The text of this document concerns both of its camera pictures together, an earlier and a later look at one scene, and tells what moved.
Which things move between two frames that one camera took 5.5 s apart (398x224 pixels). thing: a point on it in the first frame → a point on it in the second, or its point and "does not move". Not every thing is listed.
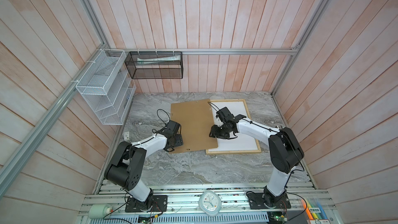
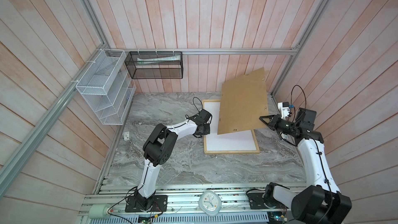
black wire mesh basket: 155,65 does not move
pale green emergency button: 99,211 does not move
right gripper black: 213,132 → 273,122
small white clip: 126,136 does not move
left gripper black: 180,142 → 207,131
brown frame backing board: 195,119 → 243,101
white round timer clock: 210,203 does not move
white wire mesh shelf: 107,87 does not move
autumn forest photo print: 242,142 does not move
